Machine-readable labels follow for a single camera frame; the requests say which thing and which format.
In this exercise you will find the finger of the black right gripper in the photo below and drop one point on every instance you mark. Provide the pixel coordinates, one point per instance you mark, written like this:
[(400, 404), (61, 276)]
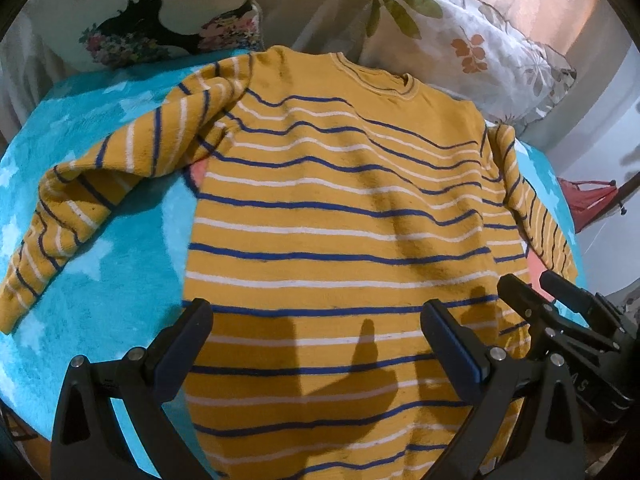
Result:
[(525, 304), (575, 299)]

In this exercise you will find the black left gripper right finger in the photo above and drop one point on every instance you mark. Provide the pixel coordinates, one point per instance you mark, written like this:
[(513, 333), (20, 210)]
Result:
[(546, 441)]

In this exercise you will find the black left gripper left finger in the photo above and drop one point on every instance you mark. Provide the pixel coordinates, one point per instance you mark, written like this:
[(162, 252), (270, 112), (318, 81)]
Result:
[(87, 441)]

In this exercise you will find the yellow striped knit sweater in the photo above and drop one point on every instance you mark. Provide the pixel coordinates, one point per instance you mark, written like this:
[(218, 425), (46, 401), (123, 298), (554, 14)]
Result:
[(320, 259)]

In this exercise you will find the red fabric on rack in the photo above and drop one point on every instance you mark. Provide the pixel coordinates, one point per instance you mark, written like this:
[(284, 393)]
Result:
[(591, 200)]

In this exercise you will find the white leaf print pillow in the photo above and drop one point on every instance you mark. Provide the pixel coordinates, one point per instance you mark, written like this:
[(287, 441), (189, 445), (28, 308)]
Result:
[(467, 49)]

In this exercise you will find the white floral cat pillow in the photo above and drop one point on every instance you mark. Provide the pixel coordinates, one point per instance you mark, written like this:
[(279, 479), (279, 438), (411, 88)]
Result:
[(94, 35)]

